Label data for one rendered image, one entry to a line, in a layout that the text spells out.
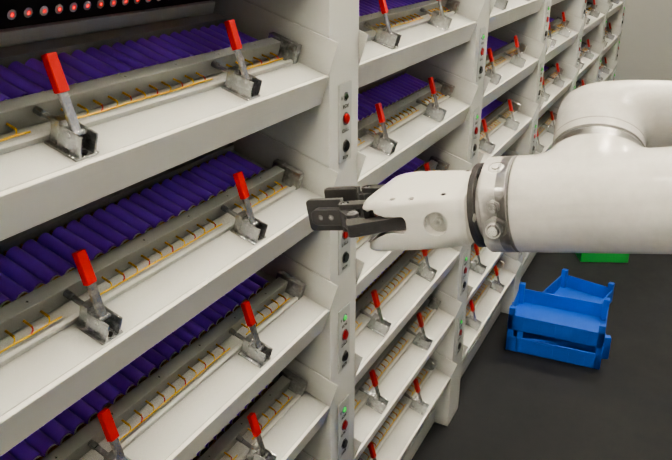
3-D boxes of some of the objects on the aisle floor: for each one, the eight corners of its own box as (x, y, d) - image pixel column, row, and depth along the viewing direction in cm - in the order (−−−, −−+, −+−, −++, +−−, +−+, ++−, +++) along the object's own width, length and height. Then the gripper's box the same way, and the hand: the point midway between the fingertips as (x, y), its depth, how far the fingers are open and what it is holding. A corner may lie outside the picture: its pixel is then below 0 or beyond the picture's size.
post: (458, 407, 206) (514, -305, 141) (447, 426, 199) (502, -319, 133) (395, 388, 215) (422, -292, 150) (383, 405, 207) (405, -304, 142)
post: (352, 592, 149) (364, -465, 84) (331, 629, 141) (327, -505, 76) (273, 556, 158) (228, -428, 92) (249, 588, 150) (182, -460, 85)
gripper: (515, 139, 67) (348, 150, 76) (460, 193, 54) (266, 199, 63) (523, 212, 69) (360, 215, 79) (473, 282, 56) (283, 275, 65)
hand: (336, 208), depth 70 cm, fingers open, 3 cm apart
